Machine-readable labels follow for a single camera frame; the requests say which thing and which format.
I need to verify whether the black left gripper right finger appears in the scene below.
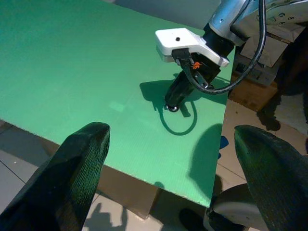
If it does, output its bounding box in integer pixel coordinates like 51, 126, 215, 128
234, 125, 308, 231

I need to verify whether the blue tape piece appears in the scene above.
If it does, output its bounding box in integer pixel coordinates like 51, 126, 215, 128
219, 135, 230, 159

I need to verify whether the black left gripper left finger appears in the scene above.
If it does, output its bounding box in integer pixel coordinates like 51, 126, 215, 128
0, 122, 111, 231

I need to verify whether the grey robot foot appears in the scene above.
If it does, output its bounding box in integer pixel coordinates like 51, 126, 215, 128
203, 185, 268, 231

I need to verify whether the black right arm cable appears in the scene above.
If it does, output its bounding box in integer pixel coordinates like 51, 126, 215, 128
172, 0, 268, 95

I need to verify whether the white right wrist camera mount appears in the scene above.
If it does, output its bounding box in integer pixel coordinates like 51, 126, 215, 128
155, 27, 231, 68

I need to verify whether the black key with ring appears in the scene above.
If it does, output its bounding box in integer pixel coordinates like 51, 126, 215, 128
165, 103, 180, 113

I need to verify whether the green corrugated plastic board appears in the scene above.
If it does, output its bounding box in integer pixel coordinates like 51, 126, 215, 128
0, 0, 238, 208

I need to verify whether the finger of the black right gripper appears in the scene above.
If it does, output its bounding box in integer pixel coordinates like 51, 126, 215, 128
179, 79, 196, 106
164, 72, 185, 109

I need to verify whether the brown cardboard box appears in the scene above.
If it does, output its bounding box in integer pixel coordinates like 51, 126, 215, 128
228, 72, 279, 112
96, 163, 162, 220

